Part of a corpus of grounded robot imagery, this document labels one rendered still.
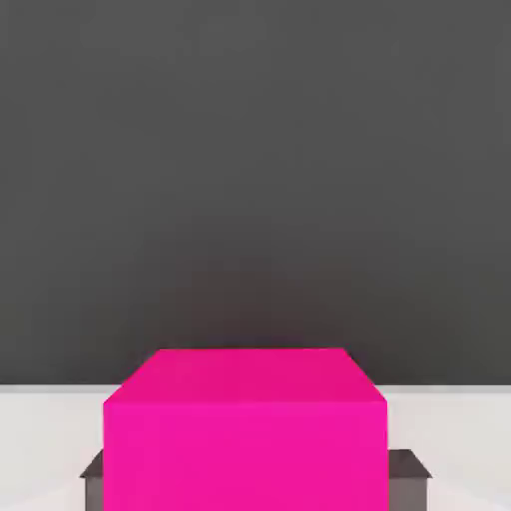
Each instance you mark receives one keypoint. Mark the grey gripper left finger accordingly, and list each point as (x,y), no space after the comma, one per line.
(94,485)

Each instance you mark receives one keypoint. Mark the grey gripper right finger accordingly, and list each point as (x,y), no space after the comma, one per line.
(406,485)

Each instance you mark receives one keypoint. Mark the small pink cube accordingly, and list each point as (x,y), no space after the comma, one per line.
(244,439)

